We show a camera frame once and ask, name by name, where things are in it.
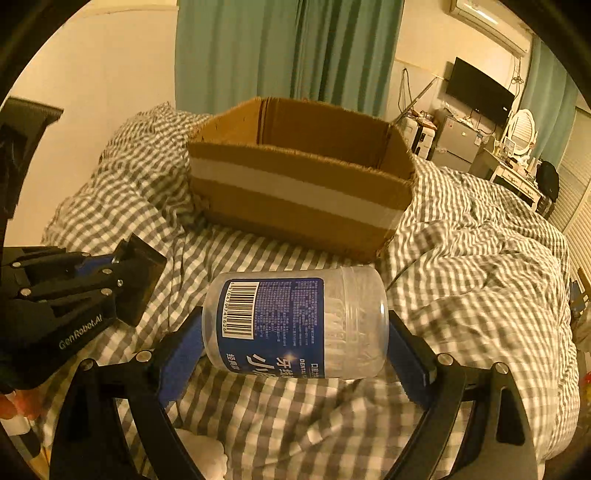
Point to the teal window curtain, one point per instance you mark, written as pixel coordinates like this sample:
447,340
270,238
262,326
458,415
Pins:
551,101

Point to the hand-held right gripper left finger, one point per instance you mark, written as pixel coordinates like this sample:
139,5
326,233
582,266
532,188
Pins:
181,359

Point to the small grey fridge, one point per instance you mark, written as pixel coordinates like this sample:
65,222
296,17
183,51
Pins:
457,141

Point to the white vanity mirror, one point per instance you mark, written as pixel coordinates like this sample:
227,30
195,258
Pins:
521,131

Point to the white dressing table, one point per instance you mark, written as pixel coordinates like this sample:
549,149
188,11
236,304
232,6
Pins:
515,177

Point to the black television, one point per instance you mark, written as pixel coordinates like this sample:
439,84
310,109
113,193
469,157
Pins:
480,92

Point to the cardboard box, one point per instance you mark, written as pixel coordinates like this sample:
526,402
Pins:
300,184

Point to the grey checked blanket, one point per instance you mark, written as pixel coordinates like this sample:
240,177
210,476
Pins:
461,277

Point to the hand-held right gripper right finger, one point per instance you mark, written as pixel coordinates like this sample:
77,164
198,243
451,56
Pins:
406,364

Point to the person's left hand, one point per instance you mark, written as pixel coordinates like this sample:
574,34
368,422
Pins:
16,404

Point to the black bag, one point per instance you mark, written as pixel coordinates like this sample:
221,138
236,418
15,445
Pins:
548,180

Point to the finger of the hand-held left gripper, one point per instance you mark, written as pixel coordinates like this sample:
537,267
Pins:
134,281

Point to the white cloth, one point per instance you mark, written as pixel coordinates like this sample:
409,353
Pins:
207,454

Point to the clear jar with blue label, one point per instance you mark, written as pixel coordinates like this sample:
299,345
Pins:
295,323

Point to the white air conditioner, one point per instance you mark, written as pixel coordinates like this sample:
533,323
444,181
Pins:
494,23

